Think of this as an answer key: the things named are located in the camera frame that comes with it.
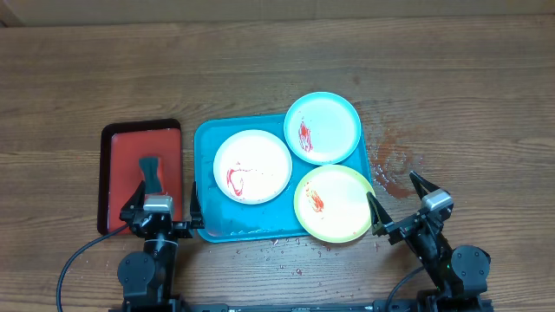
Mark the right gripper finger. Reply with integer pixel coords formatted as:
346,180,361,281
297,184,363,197
409,171,440,200
366,192,394,237

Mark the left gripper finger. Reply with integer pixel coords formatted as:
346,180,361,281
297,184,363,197
121,180,146,212
189,182,205,229

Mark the green and pink sponge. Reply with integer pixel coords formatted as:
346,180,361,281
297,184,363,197
139,157,163,194

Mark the yellow-green plate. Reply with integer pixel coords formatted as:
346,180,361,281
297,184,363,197
293,165,374,244

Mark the white plate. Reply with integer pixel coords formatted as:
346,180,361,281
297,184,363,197
212,129,293,205

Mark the light blue plate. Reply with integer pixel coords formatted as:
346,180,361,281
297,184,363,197
284,92,362,166

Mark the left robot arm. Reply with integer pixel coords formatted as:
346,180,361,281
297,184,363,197
117,181,205,312

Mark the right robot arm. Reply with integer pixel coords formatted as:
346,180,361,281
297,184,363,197
367,172,493,311

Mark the teal plastic tray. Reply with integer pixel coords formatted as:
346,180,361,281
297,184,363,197
194,114,370,243

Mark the dark red water tray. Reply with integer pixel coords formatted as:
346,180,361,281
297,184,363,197
97,119,183,235

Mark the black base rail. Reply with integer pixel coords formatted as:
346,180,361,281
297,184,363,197
108,298,494,312

